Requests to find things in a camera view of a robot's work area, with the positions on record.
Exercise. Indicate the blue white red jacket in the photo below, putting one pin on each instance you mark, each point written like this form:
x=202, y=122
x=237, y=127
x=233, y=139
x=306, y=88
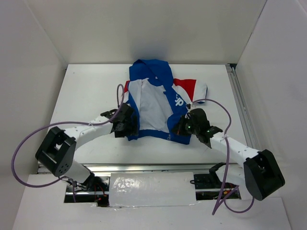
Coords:
x=160, y=100

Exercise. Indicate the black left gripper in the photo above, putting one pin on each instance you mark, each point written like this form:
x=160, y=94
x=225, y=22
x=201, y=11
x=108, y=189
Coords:
x=132, y=130

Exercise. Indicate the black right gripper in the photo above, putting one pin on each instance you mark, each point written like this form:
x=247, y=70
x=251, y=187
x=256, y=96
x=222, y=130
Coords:
x=179, y=129

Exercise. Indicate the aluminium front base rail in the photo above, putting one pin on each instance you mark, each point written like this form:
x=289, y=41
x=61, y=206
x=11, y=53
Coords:
x=133, y=168

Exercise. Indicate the aluminium side rail frame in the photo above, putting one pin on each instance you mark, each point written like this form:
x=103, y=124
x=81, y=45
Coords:
x=244, y=115

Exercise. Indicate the white foil covered panel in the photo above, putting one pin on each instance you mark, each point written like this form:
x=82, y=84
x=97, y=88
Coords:
x=159, y=189

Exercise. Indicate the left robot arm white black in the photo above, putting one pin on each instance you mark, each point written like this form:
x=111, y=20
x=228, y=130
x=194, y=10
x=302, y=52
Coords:
x=57, y=150

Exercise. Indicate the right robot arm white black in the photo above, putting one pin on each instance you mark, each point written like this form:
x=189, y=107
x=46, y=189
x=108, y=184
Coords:
x=262, y=175

